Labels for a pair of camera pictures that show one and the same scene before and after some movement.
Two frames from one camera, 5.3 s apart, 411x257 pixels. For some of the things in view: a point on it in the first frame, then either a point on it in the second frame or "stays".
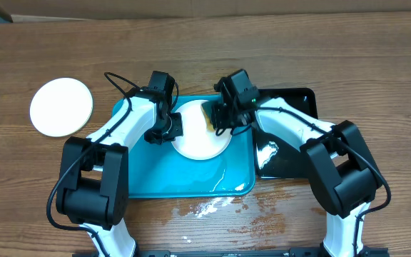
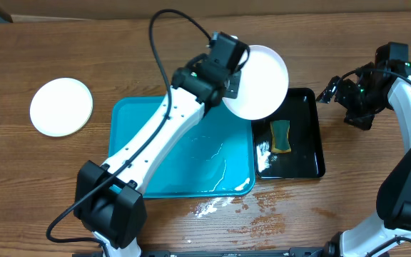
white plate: x=198 y=140 → x=264 y=86
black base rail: x=307 y=252 stays
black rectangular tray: x=275 y=158 stays
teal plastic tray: x=158 y=170 stays
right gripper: x=220 y=120 → x=363 y=121
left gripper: x=178 y=130 → x=234 y=87
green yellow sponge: x=207 y=110 → x=281 y=141
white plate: x=61 y=107 stays
